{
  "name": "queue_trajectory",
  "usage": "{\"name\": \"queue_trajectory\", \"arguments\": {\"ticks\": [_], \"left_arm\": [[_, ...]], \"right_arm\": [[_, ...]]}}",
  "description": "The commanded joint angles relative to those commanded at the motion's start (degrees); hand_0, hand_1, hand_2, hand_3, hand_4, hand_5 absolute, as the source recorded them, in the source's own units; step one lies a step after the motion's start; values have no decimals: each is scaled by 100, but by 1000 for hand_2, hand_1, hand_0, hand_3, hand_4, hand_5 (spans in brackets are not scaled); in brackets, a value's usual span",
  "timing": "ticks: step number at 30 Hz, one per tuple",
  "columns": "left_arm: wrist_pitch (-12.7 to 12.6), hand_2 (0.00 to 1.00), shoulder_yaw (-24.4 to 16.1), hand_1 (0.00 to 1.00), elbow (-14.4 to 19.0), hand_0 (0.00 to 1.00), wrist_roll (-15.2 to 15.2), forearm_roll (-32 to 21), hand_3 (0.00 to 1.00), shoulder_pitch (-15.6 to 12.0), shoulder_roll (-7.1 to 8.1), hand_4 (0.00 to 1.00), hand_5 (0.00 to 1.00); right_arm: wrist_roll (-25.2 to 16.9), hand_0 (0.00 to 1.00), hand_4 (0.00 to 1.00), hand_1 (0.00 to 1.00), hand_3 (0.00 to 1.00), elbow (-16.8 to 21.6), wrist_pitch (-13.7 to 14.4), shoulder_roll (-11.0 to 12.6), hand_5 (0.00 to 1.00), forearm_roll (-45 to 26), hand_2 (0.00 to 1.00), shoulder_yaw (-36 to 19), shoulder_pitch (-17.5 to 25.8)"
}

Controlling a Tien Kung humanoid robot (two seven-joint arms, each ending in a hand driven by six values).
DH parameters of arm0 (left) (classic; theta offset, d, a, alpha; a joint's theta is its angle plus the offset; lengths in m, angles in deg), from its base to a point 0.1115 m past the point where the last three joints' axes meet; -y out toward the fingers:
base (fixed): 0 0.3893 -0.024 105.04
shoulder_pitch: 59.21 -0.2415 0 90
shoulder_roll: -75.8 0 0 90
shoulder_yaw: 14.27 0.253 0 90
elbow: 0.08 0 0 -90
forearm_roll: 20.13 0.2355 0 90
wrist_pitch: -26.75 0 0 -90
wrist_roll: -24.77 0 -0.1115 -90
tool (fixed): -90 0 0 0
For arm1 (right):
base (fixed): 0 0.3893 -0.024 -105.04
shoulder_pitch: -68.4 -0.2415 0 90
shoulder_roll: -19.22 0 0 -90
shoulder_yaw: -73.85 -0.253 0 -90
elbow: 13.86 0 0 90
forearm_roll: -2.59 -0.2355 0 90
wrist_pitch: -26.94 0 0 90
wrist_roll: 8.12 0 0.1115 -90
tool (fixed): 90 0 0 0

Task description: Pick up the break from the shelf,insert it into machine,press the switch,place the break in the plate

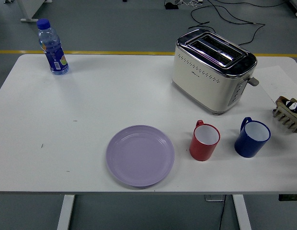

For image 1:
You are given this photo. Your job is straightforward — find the clear under-table bracket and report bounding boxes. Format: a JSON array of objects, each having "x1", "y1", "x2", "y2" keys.
[{"x1": 205, "y1": 194, "x2": 226, "y2": 202}]

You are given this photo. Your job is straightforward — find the red mug white inside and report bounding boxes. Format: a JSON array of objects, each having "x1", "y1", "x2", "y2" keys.
[{"x1": 189, "y1": 119, "x2": 221, "y2": 161}]

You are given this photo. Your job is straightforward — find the clear water bottle blue label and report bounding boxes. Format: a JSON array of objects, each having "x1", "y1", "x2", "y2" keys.
[{"x1": 36, "y1": 18, "x2": 69, "y2": 76}]

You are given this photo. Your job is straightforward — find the grey toaster lever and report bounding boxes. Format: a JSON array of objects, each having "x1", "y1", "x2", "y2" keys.
[{"x1": 245, "y1": 76, "x2": 260, "y2": 87}]

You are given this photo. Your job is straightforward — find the purple plate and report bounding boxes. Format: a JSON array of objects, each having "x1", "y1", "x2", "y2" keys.
[{"x1": 105, "y1": 124, "x2": 175, "y2": 188}]

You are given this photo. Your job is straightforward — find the black floor cable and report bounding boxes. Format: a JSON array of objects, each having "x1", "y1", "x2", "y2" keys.
[
  {"x1": 188, "y1": 6, "x2": 266, "y2": 46},
  {"x1": 207, "y1": 0, "x2": 258, "y2": 25}
]

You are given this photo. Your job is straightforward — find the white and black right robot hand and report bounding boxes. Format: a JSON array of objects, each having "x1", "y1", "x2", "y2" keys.
[{"x1": 284, "y1": 98, "x2": 297, "y2": 113}]

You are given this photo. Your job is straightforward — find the blue mug white inside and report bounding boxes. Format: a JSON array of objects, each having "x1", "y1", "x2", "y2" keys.
[{"x1": 234, "y1": 116, "x2": 272, "y2": 158}]

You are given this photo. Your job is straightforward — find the cream and chrome toaster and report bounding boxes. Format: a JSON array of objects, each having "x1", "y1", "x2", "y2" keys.
[{"x1": 171, "y1": 28, "x2": 258, "y2": 116}]

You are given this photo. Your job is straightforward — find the white table leg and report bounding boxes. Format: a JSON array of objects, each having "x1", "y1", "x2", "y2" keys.
[
  {"x1": 57, "y1": 194, "x2": 76, "y2": 230},
  {"x1": 232, "y1": 194, "x2": 252, "y2": 230}
]

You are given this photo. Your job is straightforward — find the white wire frame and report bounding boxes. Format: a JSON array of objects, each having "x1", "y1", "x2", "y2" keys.
[{"x1": 176, "y1": 0, "x2": 204, "y2": 7}]

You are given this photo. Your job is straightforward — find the white background desk frame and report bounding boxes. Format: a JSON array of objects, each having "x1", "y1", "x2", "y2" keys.
[{"x1": 4, "y1": 0, "x2": 53, "y2": 23}]

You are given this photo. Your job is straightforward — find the metal toast rack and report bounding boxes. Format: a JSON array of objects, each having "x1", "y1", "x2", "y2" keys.
[{"x1": 272, "y1": 95, "x2": 297, "y2": 134}]

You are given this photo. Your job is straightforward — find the black under-table cable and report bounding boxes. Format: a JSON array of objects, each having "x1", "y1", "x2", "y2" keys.
[{"x1": 219, "y1": 200, "x2": 226, "y2": 230}]

